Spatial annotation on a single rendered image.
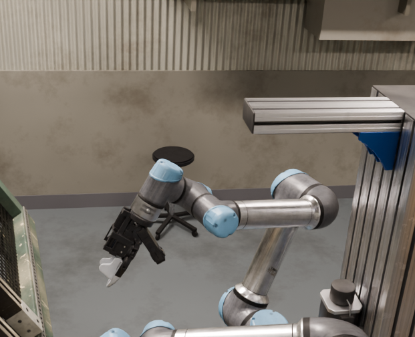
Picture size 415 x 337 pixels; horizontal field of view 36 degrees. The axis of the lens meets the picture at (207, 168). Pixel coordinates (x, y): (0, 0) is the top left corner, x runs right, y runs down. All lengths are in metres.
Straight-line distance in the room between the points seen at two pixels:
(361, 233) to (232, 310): 0.58
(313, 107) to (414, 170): 0.24
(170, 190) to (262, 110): 0.43
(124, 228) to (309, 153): 3.65
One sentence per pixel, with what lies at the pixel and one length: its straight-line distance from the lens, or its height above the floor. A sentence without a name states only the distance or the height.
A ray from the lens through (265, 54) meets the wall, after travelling 4.80.
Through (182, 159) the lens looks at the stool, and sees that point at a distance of 4.48.
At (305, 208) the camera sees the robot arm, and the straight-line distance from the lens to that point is 1.73.
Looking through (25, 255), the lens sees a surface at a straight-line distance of 2.89.
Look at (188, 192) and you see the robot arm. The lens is 1.63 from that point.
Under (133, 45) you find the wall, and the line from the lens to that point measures 4.62.
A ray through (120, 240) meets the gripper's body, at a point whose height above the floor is 1.60.
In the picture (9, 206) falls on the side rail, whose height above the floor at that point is 0.94.
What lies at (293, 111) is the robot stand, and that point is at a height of 2.03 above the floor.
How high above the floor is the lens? 2.46
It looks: 25 degrees down
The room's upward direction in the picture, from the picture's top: 3 degrees clockwise
